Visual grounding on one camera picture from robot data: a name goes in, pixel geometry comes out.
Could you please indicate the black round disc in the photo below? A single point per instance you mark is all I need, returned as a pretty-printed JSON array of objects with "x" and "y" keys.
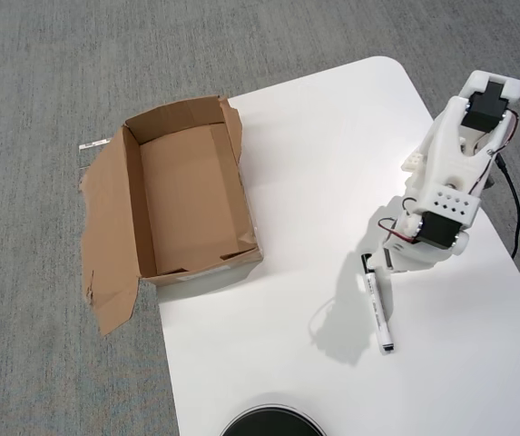
[{"x": 273, "y": 422}]

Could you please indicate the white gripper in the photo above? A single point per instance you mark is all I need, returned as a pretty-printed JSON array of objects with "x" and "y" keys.
[{"x": 385, "y": 261}]

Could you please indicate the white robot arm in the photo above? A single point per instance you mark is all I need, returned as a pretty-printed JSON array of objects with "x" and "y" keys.
[{"x": 445, "y": 150}]

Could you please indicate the white paper strip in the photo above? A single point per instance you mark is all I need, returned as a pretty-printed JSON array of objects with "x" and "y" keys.
[{"x": 91, "y": 145}]

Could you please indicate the white marker pen black cap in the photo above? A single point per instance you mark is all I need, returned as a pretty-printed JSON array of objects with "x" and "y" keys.
[{"x": 379, "y": 313}]

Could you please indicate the open brown cardboard box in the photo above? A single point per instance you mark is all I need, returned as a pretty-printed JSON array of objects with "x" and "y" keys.
[{"x": 187, "y": 191}]

